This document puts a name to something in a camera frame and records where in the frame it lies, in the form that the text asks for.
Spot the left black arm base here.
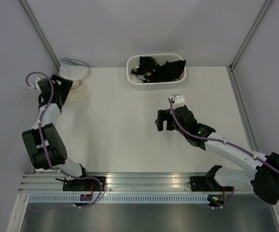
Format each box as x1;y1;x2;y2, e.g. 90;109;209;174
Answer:
55;176;106;193

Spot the white slotted cable duct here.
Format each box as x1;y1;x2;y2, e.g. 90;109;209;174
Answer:
29;194;209;204

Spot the black bra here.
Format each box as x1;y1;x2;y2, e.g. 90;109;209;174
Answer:
153;60;186;83
130;56;164;83

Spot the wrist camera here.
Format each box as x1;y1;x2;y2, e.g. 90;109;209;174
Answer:
169;94;185;109
30;76;42;91

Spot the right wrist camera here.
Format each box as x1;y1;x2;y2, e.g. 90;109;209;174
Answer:
169;94;185;109

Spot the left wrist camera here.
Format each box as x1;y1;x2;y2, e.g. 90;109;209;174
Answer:
30;76;42;91

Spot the white mesh laundry bag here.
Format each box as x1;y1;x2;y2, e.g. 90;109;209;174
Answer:
65;81;87;104

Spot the white folded mesh bag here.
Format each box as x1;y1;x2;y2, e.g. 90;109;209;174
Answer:
59;57;90;81

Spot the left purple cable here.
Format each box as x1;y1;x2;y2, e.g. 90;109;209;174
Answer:
25;72;103;208

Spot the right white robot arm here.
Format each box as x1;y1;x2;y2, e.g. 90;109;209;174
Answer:
155;105;279;205

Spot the aluminium mounting rail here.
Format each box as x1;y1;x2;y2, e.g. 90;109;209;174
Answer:
18;172;253;194

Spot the purple cable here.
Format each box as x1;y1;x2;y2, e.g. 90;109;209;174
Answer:
169;97;279;203
25;72;103;208

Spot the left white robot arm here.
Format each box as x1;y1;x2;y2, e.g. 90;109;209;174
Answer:
22;72;90;191

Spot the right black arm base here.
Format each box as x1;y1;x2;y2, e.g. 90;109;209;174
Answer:
186;165;234;193

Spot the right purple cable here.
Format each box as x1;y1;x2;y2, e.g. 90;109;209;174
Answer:
169;97;279;203

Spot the white plastic basket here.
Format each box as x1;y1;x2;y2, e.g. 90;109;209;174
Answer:
126;54;186;90

